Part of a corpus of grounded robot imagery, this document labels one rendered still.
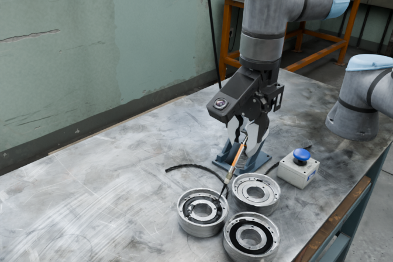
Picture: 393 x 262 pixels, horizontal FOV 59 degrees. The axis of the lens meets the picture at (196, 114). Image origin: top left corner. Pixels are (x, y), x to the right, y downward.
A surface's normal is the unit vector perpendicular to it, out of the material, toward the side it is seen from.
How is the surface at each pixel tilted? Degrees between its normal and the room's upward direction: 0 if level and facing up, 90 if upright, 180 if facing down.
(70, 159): 0
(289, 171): 90
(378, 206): 0
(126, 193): 0
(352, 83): 90
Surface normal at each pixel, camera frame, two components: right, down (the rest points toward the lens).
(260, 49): -0.27, 0.47
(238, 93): -0.25, -0.58
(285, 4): 0.40, 0.48
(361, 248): 0.05, -0.86
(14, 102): 0.73, 0.37
